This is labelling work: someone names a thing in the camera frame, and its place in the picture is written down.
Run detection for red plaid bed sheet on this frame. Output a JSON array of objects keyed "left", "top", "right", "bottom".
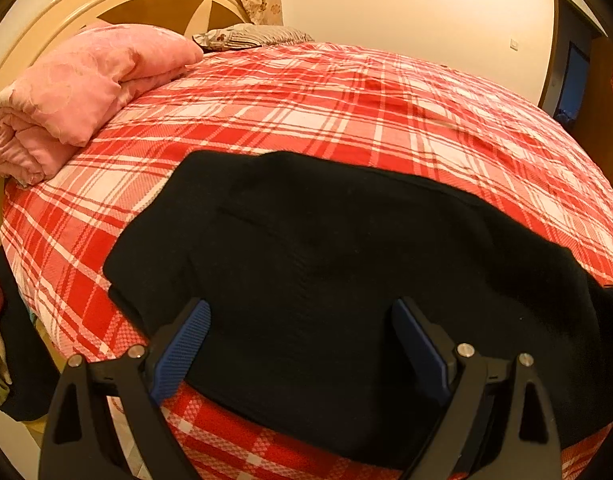
[{"left": 0, "top": 40, "right": 613, "bottom": 480}]

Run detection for pink folded quilt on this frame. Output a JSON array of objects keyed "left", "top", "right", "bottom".
[{"left": 0, "top": 22, "right": 204, "bottom": 188}]

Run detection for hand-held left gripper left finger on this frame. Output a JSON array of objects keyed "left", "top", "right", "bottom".
[{"left": 39, "top": 297, "right": 211, "bottom": 480}]

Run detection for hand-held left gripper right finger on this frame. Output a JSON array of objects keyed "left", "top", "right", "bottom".
[{"left": 391, "top": 297, "right": 562, "bottom": 480}]

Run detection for brown wooden door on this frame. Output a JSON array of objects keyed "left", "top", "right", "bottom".
[{"left": 569, "top": 35, "right": 613, "bottom": 188}]

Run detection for black pants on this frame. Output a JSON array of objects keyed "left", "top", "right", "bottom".
[{"left": 102, "top": 150, "right": 613, "bottom": 471}]

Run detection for dark doorway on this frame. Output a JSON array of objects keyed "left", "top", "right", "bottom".
[{"left": 539, "top": 0, "right": 607, "bottom": 128}]

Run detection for dark cloth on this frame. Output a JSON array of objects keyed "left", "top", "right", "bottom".
[{"left": 0, "top": 247, "right": 63, "bottom": 422}]

